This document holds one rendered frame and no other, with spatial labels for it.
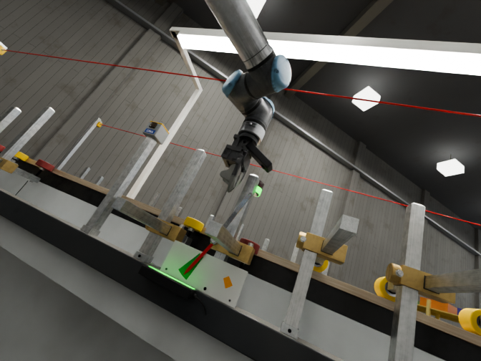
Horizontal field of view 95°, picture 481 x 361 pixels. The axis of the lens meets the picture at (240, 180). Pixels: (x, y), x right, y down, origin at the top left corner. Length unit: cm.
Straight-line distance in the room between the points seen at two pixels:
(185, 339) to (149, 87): 555
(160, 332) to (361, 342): 62
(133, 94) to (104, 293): 518
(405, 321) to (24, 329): 136
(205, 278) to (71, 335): 67
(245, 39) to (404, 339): 82
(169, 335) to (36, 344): 68
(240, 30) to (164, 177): 456
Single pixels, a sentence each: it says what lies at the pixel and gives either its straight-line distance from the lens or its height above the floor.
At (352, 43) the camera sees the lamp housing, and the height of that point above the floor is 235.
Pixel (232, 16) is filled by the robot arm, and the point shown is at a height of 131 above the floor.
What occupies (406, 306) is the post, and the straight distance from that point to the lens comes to 75.
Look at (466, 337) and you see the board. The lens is 104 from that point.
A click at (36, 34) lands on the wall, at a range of 671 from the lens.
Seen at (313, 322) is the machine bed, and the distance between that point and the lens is 91.
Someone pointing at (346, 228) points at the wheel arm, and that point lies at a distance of 47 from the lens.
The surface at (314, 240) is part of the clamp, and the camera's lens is 70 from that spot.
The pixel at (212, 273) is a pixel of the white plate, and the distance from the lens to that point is 71.
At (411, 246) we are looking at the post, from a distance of 78.
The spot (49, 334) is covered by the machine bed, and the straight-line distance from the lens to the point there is 131.
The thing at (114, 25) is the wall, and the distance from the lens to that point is 688.
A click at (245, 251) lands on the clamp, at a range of 70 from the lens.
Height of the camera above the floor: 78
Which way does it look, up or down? 21 degrees up
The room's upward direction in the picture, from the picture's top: 24 degrees clockwise
